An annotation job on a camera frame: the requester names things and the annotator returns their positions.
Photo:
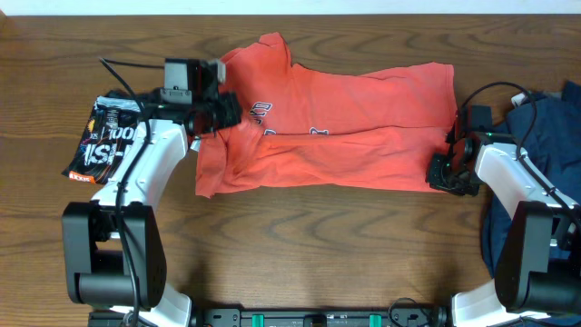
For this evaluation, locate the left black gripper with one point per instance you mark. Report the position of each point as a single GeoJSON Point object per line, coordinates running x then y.
{"type": "Point", "coordinates": [231, 110]}

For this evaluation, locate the black folded printed shirt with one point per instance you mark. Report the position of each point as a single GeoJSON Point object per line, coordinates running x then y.
{"type": "Point", "coordinates": [107, 136]}

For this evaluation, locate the red printed t-shirt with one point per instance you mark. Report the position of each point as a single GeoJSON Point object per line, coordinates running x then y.
{"type": "Point", "coordinates": [304, 127]}

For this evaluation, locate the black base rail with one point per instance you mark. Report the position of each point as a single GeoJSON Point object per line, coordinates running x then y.
{"type": "Point", "coordinates": [404, 312]}

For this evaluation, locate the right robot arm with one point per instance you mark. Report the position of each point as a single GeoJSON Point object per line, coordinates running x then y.
{"type": "Point", "coordinates": [538, 271]}

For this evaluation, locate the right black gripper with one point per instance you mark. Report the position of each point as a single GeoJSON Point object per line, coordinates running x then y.
{"type": "Point", "coordinates": [435, 177]}

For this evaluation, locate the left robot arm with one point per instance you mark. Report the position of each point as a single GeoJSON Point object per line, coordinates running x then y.
{"type": "Point", "coordinates": [113, 255]}

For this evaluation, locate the navy blue garment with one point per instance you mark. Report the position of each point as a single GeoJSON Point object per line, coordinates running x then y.
{"type": "Point", "coordinates": [554, 149]}

